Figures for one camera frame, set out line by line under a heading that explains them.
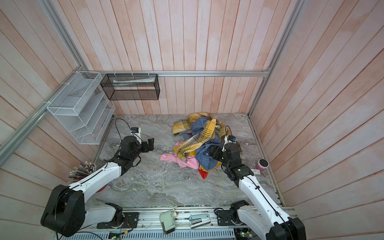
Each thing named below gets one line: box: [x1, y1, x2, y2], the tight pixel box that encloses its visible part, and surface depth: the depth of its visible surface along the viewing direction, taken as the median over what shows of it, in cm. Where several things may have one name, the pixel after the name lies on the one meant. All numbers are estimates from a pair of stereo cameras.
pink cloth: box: [160, 141, 200, 170], surface depth 87 cm
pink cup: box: [255, 158, 269, 172], surface depth 90 cm
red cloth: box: [198, 169, 209, 180], surface depth 90 cm
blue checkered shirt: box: [183, 116, 222, 171], surface depth 83 cm
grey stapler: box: [189, 213, 211, 229], surface depth 73 cm
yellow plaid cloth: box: [172, 112, 231, 161], surface depth 85 cm
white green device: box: [159, 210, 176, 235], surface depth 69 cm
